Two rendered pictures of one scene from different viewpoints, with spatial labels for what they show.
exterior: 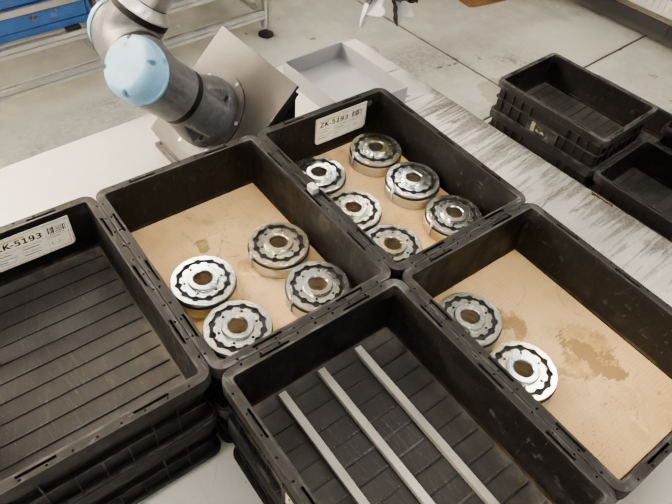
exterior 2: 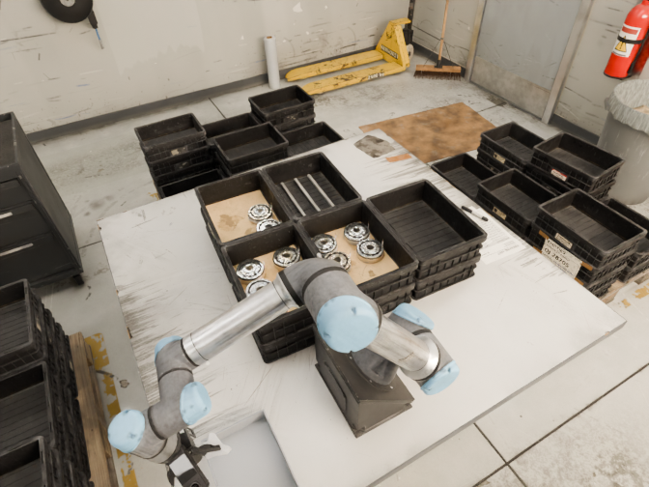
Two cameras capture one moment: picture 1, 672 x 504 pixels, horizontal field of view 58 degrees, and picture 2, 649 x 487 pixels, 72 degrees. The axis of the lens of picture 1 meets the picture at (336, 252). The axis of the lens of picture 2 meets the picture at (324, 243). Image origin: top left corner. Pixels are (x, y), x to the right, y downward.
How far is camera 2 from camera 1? 188 cm
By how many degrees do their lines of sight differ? 87
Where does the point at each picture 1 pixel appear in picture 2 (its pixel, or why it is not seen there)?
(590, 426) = (244, 204)
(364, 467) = (321, 202)
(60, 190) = (465, 369)
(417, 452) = (303, 204)
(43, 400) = (422, 225)
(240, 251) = (353, 270)
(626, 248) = (147, 300)
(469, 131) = not seen: hidden behind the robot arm
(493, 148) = not seen: hidden behind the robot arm
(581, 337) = (226, 226)
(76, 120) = not seen: outside the picture
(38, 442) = (419, 215)
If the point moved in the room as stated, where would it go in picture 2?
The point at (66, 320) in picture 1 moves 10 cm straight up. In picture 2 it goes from (423, 248) to (426, 229)
